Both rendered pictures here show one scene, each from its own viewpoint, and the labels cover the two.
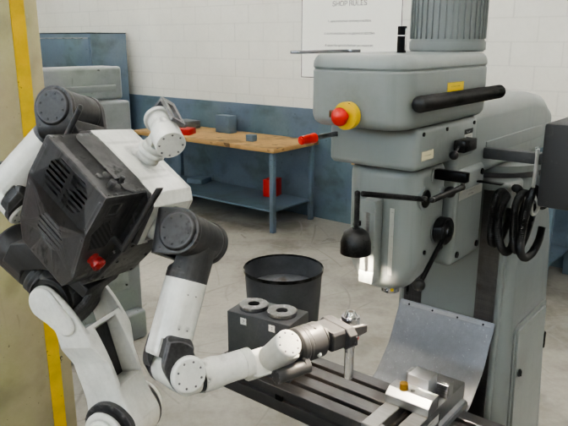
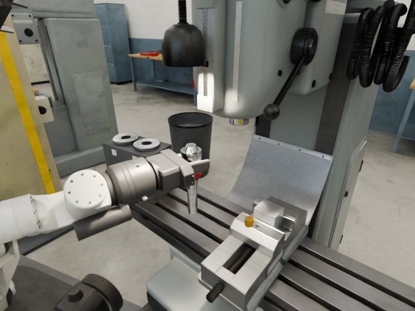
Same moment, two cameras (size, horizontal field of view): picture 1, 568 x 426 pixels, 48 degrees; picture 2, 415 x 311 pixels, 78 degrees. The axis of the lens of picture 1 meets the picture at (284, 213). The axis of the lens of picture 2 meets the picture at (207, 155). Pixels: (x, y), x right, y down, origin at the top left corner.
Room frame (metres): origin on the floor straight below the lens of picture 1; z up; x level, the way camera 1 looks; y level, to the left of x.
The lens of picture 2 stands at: (0.97, -0.21, 1.49)
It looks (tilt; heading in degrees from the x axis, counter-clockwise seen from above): 27 degrees down; 1
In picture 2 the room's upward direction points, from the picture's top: straight up
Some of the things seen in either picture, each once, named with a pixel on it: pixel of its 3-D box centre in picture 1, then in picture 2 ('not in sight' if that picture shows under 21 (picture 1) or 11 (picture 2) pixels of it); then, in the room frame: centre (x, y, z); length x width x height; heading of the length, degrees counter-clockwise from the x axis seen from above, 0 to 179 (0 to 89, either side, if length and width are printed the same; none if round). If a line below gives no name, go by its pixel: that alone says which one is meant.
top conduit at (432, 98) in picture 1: (461, 97); not in sight; (1.51, -0.42, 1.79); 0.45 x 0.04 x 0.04; 141
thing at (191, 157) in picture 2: (350, 324); (191, 160); (1.49, -0.17, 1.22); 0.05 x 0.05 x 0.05
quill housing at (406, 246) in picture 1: (394, 221); (244, 37); (1.58, -0.28, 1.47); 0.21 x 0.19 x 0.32; 51
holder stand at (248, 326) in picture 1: (268, 336); (139, 165); (1.80, 0.05, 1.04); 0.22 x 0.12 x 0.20; 60
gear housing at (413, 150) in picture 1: (406, 138); not in sight; (1.61, -0.31, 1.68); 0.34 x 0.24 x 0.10; 141
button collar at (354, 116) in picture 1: (346, 115); not in sight; (1.40, -0.14, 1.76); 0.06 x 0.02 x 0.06; 51
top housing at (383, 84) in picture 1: (402, 86); not in sight; (1.59, -0.29, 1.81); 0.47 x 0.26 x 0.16; 141
